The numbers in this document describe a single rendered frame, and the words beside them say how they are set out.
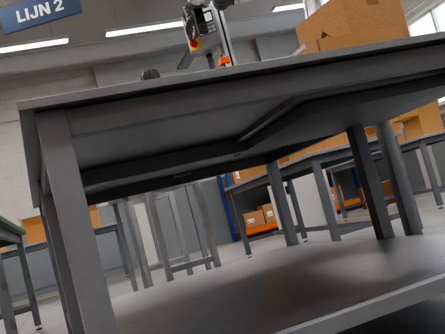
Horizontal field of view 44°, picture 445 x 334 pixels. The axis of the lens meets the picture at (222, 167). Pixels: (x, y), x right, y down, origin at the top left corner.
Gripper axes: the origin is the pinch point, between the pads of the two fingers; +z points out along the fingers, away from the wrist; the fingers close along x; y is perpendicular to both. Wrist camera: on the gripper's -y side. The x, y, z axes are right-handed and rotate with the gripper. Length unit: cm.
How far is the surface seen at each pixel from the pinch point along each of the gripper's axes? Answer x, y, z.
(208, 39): -7.9, -0.9, -0.1
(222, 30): -14.2, -0.5, -4.2
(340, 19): -21, -68, -59
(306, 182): -288, 178, 436
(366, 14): -29, -71, -61
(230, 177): -257, 323, 592
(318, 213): -295, 137, 460
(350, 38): 4, -102, -80
